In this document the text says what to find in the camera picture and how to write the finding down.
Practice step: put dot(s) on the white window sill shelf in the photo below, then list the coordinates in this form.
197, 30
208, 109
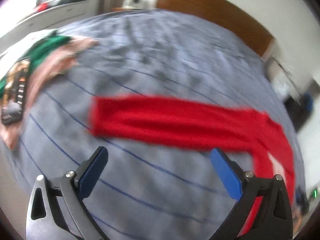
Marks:
54, 17

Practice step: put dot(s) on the dark printed card package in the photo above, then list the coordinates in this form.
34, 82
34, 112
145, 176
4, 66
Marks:
14, 92

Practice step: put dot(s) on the grey plaid bed cover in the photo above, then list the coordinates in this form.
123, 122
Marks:
167, 62

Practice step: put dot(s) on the brown wooden headboard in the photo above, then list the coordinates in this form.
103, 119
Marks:
228, 16

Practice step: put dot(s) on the white round bedside device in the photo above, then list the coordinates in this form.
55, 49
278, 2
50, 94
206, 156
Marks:
135, 4

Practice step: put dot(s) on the green and pink folded clothes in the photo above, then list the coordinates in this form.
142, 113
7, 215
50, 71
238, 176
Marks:
49, 56

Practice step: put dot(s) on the red knit sweater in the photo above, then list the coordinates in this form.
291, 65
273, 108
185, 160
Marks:
175, 122

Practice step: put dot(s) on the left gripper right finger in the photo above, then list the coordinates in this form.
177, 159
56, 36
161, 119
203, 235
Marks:
273, 219

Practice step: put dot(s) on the black and blue backpack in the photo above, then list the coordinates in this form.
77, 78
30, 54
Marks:
299, 110

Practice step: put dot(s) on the white nightstand cabinet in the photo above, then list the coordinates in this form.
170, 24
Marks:
281, 80

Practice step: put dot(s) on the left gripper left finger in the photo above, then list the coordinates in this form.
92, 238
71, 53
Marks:
56, 208

